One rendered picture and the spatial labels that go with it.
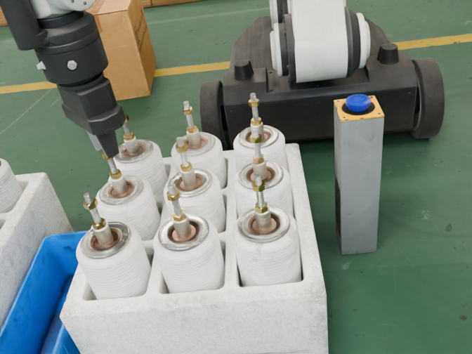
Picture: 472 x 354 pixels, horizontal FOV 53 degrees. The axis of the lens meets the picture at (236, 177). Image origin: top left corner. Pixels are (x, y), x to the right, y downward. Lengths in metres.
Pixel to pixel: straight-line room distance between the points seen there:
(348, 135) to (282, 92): 0.39
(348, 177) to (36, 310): 0.61
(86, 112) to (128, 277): 0.25
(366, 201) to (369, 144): 0.13
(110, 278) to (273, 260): 0.24
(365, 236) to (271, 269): 0.32
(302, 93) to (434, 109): 0.31
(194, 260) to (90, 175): 0.73
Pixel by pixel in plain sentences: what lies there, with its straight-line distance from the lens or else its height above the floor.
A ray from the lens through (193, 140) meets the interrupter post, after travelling 0.87.
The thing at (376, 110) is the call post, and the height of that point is 0.31.
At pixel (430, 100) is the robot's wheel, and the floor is 0.14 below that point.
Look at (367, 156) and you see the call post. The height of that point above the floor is 0.24.
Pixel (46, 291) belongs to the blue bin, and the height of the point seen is 0.06.
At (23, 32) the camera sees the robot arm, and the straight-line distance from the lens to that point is 0.65.
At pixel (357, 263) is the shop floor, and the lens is 0.97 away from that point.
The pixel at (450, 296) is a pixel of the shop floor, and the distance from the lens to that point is 0.94.
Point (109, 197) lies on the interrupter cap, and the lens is 0.81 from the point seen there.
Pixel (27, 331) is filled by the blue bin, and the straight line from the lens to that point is 0.94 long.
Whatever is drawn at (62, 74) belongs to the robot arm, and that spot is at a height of 0.49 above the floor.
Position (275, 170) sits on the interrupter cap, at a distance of 0.78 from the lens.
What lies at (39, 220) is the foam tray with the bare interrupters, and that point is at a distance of 1.05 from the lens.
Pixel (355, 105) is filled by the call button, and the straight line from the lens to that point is 0.80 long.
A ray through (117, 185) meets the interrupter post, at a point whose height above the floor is 0.27.
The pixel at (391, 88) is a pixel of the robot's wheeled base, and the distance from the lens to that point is 1.18.
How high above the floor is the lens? 0.72
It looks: 37 degrees down
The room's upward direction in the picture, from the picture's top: 10 degrees counter-clockwise
